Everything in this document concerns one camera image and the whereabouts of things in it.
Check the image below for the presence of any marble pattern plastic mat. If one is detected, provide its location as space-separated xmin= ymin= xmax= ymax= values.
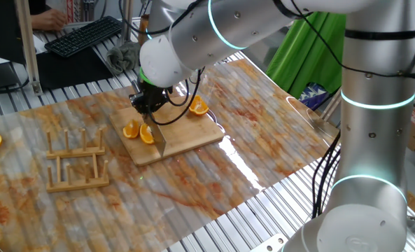
xmin=0 ymin=58 xmax=348 ymax=252

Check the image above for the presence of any cut orange piece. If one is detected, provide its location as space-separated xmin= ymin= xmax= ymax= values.
xmin=139 ymin=122 xmax=156 ymax=145
xmin=188 ymin=94 xmax=210 ymax=117
xmin=122 ymin=119 xmax=141 ymax=139

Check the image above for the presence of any green fabric curtain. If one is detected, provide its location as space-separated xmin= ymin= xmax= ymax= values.
xmin=265 ymin=10 xmax=347 ymax=99

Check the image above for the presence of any black monitor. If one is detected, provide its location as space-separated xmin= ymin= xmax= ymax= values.
xmin=0 ymin=0 xmax=28 ymax=92

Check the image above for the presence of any bare person hand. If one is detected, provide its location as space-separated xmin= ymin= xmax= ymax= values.
xmin=30 ymin=8 xmax=68 ymax=32

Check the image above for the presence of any bamboo cutting board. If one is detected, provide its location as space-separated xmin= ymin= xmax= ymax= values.
xmin=108 ymin=94 xmax=226 ymax=167

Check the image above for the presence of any blue patterned bag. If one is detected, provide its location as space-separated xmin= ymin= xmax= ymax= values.
xmin=300 ymin=82 xmax=330 ymax=111

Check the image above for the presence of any wooden peg rack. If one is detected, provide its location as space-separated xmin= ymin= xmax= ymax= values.
xmin=45 ymin=127 xmax=111 ymax=193

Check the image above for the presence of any black base cable bundle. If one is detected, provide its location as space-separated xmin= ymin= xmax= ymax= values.
xmin=311 ymin=131 xmax=342 ymax=218

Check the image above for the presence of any black desk pad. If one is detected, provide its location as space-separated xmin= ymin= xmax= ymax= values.
xmin=35 ymin=47 xmax=115 ymax=90

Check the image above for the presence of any white paper sheet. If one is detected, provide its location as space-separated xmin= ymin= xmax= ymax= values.
xmin=0 ymin=34 xmax=48 ymax=66

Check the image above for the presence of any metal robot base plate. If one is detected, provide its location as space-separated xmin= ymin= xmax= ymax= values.
xmin=249 ymin=233 xmax=289 ymax=252

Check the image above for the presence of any black computer keyboard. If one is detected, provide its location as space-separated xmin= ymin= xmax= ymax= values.
xmin=44 ymin=15 xmax=123 ymax=59

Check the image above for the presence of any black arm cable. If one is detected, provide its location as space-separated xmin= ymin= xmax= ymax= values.
xmin=118 ymin=0 xmax=208 ymax=126

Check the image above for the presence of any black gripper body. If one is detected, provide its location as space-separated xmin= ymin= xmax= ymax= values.
xmin=129 ymin=80 xmax=171 ymax=115

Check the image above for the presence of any grey crumpled cloth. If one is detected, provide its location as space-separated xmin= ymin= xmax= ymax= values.
xmin=105 ymin=41 xmax=141 ymax=76

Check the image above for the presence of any steel cleaver knife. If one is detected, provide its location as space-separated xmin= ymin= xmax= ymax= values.
xmin=131 ymin=80 xmax=168 ymax=158

